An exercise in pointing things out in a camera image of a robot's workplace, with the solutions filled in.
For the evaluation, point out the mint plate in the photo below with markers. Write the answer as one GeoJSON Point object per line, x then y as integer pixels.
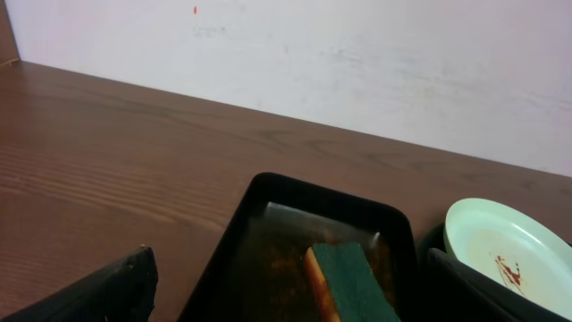
{"type": "Point", "coordinates": [511, 249]}

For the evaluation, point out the black rectangular tray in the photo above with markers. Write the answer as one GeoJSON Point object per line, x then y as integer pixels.
{"type": "Point", "coordinates": [257, 273]}

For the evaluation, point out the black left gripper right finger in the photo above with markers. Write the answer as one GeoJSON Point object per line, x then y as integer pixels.
{"type": "Point", "coordinates": [456, 292]}

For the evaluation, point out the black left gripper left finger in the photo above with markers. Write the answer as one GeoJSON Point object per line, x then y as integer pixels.
{"type": "Point", "coordinates": [124, 290]}

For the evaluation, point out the green and yellow sponge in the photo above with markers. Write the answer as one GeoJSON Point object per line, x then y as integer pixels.
{"type": "Point", "coordinates": [344, 285]}

